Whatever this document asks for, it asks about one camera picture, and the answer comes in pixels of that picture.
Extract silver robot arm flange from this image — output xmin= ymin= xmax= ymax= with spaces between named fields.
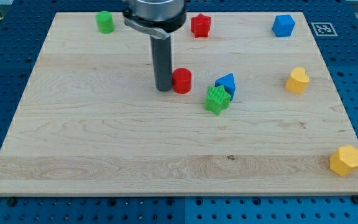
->
xmin=122 ymin=0 xmax=186 ymax=40

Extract green star block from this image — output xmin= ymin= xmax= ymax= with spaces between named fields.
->
xmin=204 ymin=85 xmax=231 ymax=115

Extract red star block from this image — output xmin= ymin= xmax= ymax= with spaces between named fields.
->
xmin=190 ymin=13 xmax=212 ymax=38

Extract red cylinder block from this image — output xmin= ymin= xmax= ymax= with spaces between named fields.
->
xmin=173 ymin=68 xmax=192 ymax=94

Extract blue pentagon block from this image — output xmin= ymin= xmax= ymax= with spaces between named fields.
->
xmin=214 ymin=73 xmax=236 ymax=101

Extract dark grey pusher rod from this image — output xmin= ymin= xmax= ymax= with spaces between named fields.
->
xmin=150 ymin=36 xmax=173 ymax=91

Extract light wooden board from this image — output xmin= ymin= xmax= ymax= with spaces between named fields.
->
xmin=0 ymin=12 xmax=358 ymax=197

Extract green cylinder block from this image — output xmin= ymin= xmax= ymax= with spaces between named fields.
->
xmin=95 ymin=11 xmax=115 ymax=34

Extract yellow heart block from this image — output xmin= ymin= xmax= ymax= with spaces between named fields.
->
xmin=285 ymin=67 xmax=310 ymax=94

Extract blue cube block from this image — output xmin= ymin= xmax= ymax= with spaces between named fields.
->
xmin=272 ymin=14 xmax=295 ymax=37

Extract white fiducial marker tag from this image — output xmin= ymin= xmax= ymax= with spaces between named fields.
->
xmin=311 ymin=22 xmax=337 ymax=37

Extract yellow hexagon block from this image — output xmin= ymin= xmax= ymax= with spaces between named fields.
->
xmin=329 ymin=145 xmax=358 ymax=177

